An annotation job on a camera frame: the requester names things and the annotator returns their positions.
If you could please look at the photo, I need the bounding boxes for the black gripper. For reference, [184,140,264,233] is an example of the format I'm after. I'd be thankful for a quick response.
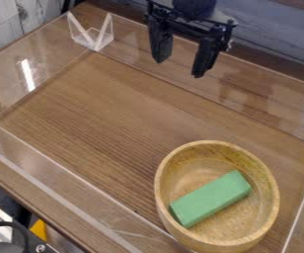
[146,0,238,78]

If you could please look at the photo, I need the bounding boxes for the green rectangular block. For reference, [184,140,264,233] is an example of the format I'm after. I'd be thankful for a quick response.
[168,170,252,228]

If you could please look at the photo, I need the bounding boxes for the brown wooden bowl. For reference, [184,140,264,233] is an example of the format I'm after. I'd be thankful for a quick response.
[154,140,279,253]

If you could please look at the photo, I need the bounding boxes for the yellow label sticker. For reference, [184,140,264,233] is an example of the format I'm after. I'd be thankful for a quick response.
[29,219,48,241]

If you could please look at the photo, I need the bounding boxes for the clear acrylic corner bracket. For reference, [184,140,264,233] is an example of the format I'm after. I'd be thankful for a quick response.
[65,13,114,51]

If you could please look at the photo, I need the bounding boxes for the clear acrylic enclosure wall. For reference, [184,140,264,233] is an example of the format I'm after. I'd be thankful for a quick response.
[0,5,304,253]

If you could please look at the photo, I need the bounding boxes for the black cable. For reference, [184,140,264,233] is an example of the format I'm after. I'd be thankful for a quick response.
[0,220,32,253]

